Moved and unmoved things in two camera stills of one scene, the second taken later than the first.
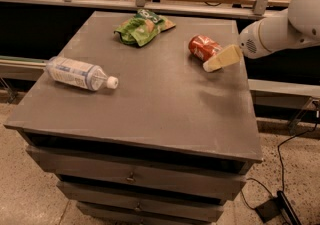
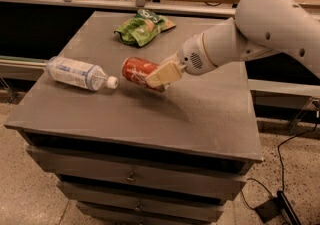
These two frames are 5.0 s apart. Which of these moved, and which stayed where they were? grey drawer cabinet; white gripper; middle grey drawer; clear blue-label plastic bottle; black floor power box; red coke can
Moved: red coke can; white gripper
Stayed: grey drawer cabinet; clear blue-label plastic bottle; middle grey drawer; black floor power box
